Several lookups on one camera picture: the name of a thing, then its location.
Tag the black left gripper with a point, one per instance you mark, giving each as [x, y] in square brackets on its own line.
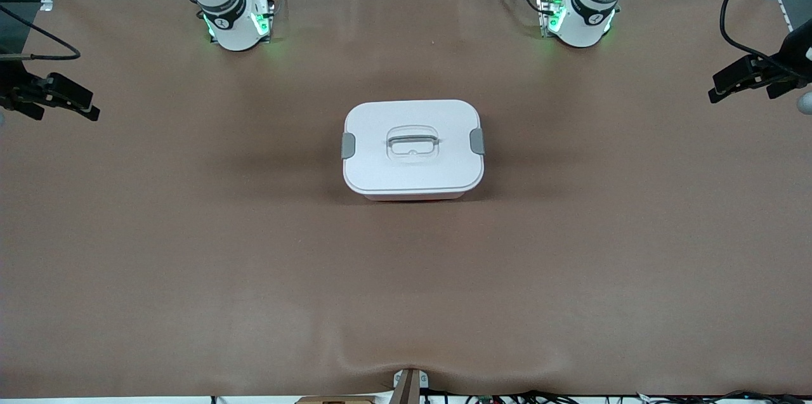
[792, 57]

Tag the white perforated edge strip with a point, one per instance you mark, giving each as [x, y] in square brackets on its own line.
[796, 23]

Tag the pink plastic storage box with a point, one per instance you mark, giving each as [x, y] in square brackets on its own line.
[412, 197]

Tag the wooden clamp block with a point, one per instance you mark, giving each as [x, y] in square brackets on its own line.
[407, 388]

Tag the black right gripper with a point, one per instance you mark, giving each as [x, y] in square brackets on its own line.
[14, 83]

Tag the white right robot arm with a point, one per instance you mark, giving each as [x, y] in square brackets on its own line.
[222, 11]

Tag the gray lid latch clip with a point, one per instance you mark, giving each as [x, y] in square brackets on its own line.
[348, 145]
[478, 141]

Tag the brown table mat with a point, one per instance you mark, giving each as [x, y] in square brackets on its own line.
[190, 302]

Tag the brown wooden board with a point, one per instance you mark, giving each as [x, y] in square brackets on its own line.
[336, 400]

